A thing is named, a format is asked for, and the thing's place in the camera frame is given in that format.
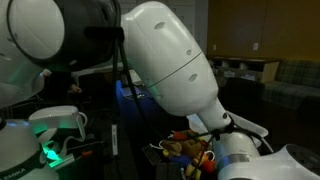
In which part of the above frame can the white VR headset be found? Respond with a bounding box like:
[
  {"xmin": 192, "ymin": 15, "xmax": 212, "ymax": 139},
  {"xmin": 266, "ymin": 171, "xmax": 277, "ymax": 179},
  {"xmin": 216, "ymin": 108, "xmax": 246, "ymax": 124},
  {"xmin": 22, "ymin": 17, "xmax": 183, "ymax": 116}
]
[{"xmin": 28, "ymin": 105, "xmax": 88, "ymax": 158}]

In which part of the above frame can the red strawberry toy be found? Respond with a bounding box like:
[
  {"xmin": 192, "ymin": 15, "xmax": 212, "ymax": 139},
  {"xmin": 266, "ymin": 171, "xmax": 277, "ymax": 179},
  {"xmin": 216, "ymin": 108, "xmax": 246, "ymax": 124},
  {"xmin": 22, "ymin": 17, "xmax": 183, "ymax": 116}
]
[{"xmin": 199, "ymin": 159, "xmax": 216, "ymax": 175}]

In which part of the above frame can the green plaid sofa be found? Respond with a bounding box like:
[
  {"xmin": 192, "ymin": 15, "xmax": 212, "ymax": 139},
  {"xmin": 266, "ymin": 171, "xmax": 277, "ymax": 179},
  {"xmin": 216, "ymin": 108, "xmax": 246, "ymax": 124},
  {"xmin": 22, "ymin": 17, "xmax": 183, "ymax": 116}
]
[{"xmin": 261, "ymin": 59, "xmax": 320, "ymax": 111}]

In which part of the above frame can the white cord loop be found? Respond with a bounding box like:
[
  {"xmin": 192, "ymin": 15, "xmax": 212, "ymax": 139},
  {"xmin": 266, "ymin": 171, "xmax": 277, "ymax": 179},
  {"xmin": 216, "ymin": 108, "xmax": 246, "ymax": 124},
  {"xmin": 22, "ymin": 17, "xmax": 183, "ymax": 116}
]
[{"xmin": 149, "ymin": 141, "xmax": 166, "ymax": 152}]

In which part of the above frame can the orange tipped tool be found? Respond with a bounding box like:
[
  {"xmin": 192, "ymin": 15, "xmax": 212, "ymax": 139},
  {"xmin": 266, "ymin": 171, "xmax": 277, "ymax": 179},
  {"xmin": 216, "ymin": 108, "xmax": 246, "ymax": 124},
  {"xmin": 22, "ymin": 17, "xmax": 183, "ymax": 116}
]
[{"xmin": 53, "ymin": 149, "xmax": 94, "ymax": 169}]

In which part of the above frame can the brown plush toy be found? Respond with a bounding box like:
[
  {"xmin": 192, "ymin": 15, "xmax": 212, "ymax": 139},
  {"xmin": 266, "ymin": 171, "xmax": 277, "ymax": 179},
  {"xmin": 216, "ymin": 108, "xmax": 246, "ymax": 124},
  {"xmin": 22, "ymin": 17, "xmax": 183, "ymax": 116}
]
[{"xmin": 161, "ymin": 139, "xmax": 184, "ymax": 158}]

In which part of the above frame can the wooden shelf cabinet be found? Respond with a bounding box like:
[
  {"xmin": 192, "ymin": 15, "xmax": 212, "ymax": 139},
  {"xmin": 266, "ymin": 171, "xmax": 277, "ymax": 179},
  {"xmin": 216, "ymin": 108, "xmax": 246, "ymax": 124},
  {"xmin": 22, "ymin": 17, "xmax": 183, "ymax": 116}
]
[{"xmin": 208, "ymin": 55, "xmax": 281, "ymax": 84}]

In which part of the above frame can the small red toy fruit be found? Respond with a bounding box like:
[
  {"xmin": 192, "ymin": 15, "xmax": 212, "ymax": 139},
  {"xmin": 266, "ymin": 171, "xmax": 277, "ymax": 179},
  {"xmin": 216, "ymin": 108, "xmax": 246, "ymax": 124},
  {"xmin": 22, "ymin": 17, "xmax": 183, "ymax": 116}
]
[{"xmin": 171, "ymin": 130, "xmax": 191, "ymax": 141}]

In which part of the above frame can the black rectangular block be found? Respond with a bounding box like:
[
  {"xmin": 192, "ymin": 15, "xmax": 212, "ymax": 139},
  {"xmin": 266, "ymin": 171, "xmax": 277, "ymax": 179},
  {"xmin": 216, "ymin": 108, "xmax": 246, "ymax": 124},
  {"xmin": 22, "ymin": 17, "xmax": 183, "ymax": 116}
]
[
  {"xmin": 142, "ymin": 144, "xmax": 163, "ymax": 167},
  {"xmin": 155, "ymin": 162, "xmax": 184, "ymax": 180}
]

